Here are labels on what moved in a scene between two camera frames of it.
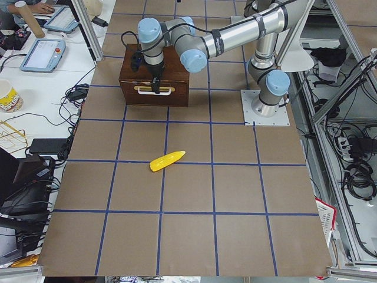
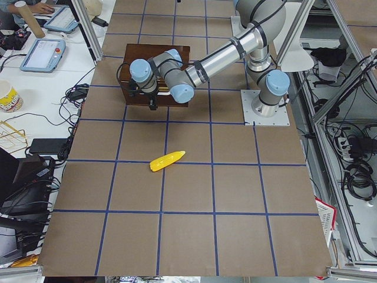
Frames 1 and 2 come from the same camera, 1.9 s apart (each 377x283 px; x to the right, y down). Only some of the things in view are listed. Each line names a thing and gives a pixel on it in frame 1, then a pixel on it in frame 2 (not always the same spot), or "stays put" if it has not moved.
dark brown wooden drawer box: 174,85 stays put
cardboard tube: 22,7 stays put
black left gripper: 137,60 to 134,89
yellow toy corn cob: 163,161 stays put
